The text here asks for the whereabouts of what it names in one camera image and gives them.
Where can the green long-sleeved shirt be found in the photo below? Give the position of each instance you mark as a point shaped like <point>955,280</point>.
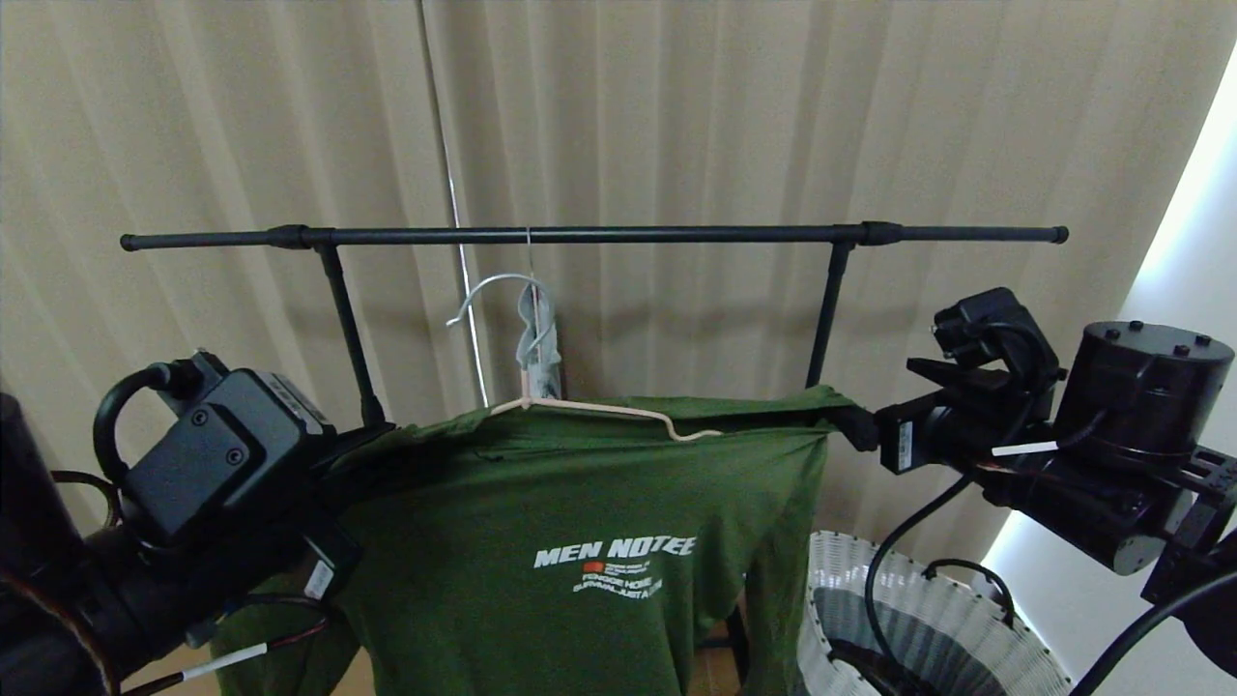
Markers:
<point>580,483</point>

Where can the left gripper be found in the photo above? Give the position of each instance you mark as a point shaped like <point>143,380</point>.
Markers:
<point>280,570</point>

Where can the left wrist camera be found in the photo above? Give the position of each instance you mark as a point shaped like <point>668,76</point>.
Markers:
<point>213,454</point>

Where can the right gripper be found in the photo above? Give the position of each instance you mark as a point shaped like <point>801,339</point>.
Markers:
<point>957,430</point>

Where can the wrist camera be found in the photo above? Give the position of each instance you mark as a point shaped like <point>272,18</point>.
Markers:
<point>213,454</point>
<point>995,324</point>

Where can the white laundry basket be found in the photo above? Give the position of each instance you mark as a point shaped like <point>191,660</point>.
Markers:
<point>966,648</point>

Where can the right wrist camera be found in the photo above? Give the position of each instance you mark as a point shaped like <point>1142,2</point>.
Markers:
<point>995,324</point>

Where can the beige curtain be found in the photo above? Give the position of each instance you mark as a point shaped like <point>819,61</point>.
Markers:
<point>676,116</point>

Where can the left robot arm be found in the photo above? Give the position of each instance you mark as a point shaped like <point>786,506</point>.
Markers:
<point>58,619</point>

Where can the pale grey shorts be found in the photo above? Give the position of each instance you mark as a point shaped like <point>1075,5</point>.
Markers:
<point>541,358</point>

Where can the pink clothes hanger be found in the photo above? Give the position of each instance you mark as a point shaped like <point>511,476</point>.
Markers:
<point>599,410</point>
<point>529,261</point>

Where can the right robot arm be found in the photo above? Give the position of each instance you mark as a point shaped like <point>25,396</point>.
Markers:
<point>1140,406</point>

